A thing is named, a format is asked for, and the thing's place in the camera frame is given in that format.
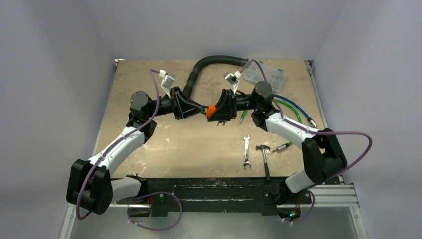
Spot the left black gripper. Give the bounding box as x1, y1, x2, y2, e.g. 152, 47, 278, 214
146, 87, 204, 120

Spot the orange black padlock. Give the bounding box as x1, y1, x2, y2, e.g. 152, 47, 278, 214
204, 105, 216, 118

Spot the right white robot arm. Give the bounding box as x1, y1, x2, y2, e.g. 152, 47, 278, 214
205, 81, 347, 203

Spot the small black hammer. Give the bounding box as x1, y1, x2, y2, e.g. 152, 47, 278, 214
255, 145, 271, 181

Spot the silver open-end wrench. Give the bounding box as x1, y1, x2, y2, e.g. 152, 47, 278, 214
243, 135, 251, 169

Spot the clear plastic organizer box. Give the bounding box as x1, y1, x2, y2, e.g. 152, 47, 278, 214
243, 61, 287, 94

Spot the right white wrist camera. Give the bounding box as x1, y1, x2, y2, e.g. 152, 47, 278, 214
223, 71, 241, 94

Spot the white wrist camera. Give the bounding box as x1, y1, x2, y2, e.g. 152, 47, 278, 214
159, 70, 176, 98
223, 71, 241, 94

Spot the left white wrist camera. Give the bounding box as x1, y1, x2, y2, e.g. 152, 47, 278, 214
159, 70, 176, 98

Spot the black corrugated hose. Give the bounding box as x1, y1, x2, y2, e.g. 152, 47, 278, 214
182, 55, 249, 100

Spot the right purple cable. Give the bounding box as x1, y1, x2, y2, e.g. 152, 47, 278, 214
240, 59, 374, 225

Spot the green cable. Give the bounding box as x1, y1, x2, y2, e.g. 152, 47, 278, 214
239, 99, 302, 153

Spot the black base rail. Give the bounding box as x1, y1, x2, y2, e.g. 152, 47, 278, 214
118, 177, 312, 217

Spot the blue cable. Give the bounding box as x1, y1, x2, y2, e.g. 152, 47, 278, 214
273, 94, 318, 128

